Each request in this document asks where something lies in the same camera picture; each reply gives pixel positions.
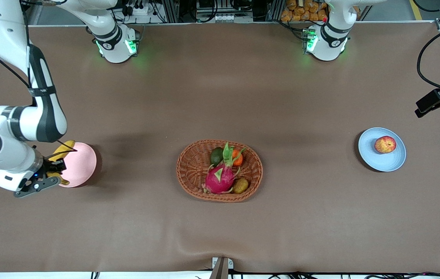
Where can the pink dragon fruit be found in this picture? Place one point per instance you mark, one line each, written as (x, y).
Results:
(220, 179)

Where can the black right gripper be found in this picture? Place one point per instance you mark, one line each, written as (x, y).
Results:
(52, 167)

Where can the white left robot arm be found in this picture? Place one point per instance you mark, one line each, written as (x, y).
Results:
(328, 48)

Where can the red yellow apple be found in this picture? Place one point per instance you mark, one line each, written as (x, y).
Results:
(385, 144)

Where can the brown table cloth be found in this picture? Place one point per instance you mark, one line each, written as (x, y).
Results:
(220, 97)

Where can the white terminal block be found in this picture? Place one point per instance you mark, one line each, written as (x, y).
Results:
(227, 18)

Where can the pink round plate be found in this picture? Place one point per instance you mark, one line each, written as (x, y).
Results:
(82, 164)

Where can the grey metal camera post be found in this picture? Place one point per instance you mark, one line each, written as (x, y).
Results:
(220, 271)

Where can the yellow banana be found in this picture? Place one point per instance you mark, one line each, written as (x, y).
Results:
(64, 149)

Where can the brown wicker basket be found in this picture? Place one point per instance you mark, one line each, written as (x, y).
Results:
(194, 166)

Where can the small orange tangerine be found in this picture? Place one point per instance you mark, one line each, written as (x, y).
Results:
(238, 159)

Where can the white power strip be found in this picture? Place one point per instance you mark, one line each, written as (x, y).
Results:
(140, 10)

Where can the dark green avocado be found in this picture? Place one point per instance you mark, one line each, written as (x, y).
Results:
(216, 156)

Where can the orange packaged goods pile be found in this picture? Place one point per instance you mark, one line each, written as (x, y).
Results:
(297, 11)

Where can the brown kiwi fruit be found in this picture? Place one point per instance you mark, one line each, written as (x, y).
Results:
(240, 186)

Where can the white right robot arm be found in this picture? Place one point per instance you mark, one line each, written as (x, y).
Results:
(14, 151)

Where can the blue round plate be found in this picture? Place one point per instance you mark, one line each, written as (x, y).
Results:
(382, 161)

